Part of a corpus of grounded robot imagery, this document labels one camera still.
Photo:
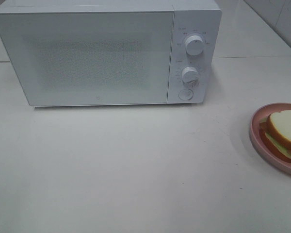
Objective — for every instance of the round white door button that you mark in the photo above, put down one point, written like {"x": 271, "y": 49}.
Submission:
{"x": 186, "y": 94}

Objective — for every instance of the white microwave knob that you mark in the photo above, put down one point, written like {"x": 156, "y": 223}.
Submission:
{"x": 194, "y": 45}
{"x": 189, "y": 74}

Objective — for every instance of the pink round plate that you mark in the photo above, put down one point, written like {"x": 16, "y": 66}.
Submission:
{"x": 256, "y": 140}

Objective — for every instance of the white microwave door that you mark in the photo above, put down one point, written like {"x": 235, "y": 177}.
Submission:
{"x": 90, "y": 58}

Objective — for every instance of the white microwave oven body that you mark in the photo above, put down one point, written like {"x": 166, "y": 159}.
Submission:
{"x": 190, "y": 17}

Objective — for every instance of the sandwich with white bread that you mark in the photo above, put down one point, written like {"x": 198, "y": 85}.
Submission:
{"x": 275, "y": 133}

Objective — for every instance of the lower white microwave knob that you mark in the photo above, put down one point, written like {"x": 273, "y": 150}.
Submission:
{"x": 189, "y": 74}

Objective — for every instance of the upper white microwave knob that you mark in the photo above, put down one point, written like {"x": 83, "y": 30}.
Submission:
{"x": 194, "y": 45}

